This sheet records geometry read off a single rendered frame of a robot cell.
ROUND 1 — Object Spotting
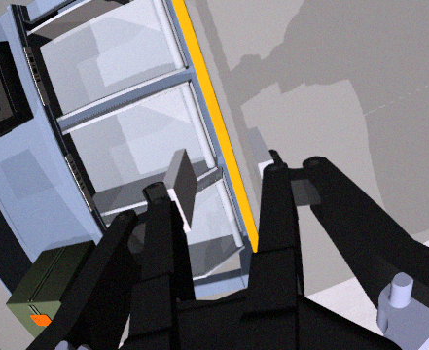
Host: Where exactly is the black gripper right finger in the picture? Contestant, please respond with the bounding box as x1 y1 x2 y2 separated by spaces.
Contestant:
234 127 429 350

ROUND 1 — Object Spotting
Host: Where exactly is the yellow rail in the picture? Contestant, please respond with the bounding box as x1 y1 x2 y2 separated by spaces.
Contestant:
172 0 258 252

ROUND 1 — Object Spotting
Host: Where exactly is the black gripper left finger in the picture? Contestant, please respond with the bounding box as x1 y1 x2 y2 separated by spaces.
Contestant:
25 148 197 350

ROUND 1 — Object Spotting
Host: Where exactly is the grey open bin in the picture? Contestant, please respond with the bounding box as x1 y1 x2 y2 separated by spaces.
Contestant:
61 79 217 217
27 0 189 122
186 167 245 280

